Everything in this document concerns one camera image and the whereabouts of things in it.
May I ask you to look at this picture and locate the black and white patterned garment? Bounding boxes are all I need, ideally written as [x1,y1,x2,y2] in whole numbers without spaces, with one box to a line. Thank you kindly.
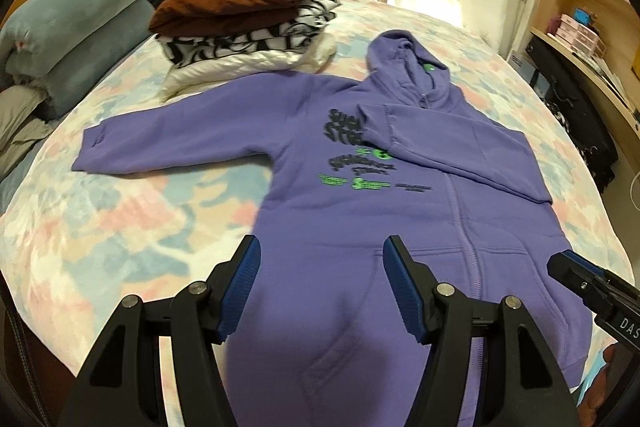
[155,0,343,68]

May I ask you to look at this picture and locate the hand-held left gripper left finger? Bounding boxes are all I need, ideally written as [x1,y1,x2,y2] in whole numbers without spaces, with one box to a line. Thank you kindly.
[70,234,263,427]

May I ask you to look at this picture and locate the purple zip hoodie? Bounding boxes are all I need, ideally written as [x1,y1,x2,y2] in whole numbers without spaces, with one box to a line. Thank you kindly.
[72,31,593,427]

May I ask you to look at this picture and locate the pink drawer boxes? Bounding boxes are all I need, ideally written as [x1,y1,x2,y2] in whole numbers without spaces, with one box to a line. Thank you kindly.
[552,13,601,55]

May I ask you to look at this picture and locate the black bag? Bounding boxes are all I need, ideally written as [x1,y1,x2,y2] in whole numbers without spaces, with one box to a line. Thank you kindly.
[542,77,618,195]

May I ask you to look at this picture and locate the blue-grey rolled blanket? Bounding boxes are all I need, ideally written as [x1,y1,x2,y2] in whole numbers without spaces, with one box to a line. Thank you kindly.
[0,0,168,120]

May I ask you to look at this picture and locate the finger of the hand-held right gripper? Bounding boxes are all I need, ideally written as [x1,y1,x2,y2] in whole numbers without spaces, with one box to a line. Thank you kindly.
[546,251,608,308]

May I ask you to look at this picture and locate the white quilted jacket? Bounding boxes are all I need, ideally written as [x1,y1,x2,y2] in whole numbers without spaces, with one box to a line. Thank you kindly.
[161,32,337,102]

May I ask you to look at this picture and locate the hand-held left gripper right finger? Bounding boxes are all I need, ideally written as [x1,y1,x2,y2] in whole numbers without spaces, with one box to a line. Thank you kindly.
[382,234,581,427]

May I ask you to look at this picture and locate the bed with pastel floral sheet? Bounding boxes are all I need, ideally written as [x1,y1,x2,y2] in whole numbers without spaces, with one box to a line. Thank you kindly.
[0,0,636,427]

